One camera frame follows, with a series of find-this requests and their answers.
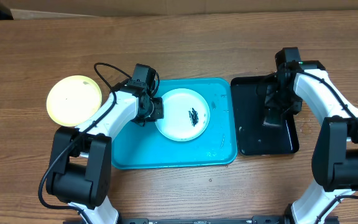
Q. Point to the brown cardboard backdrop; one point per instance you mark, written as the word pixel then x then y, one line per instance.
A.
pixel 176 7

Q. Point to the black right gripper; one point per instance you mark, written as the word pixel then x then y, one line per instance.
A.
pixel 269 101

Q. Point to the black plastic tray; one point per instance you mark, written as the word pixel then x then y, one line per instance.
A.
pixel 253 137

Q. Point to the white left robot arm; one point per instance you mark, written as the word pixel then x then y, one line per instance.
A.
pixel 79 171

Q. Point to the yellow-green plate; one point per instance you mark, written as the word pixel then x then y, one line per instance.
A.
pixel 73 100

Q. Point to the blue plastic tray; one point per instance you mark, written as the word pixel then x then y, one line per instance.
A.
pixel 145 147

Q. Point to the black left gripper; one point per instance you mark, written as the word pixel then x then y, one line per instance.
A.
pixel 158 114

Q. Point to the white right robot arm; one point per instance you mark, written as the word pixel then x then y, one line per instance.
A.
pixel 335 157

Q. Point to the light blue plate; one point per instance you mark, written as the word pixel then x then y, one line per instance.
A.
pixel 186 115

